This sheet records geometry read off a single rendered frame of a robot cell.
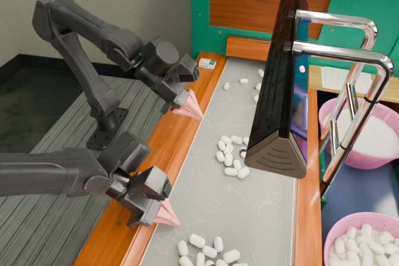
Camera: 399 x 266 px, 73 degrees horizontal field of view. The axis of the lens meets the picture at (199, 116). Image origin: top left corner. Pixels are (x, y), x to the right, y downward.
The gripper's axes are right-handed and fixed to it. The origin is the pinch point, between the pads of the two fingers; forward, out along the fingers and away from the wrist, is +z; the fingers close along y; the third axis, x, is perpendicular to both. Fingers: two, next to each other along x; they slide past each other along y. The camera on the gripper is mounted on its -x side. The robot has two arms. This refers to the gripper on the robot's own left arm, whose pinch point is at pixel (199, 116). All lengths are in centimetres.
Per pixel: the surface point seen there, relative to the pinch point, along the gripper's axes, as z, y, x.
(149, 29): -32, 122, 79
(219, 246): 15.9, -27.5, -1.0
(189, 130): 3.3, 3.1, 10.0
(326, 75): 32, 43, -18
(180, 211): 8.8, -21.6, 7.4
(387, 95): 47, 37, -30
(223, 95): 8.6, 25.0, 7.6
